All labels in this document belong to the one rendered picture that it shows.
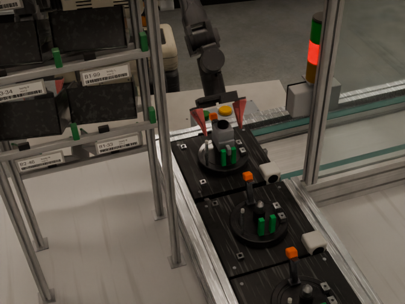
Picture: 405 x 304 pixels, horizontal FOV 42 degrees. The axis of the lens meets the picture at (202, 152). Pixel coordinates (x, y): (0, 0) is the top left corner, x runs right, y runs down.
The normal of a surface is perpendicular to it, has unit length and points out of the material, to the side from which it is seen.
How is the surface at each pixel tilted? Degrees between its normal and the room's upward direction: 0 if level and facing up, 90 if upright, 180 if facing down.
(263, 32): 0
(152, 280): 0
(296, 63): 0
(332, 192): 90
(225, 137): 90
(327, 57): 90
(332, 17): 90
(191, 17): 53
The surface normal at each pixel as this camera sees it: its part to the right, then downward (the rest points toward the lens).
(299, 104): 0.31, 0.62
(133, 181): -0.03, -0.76
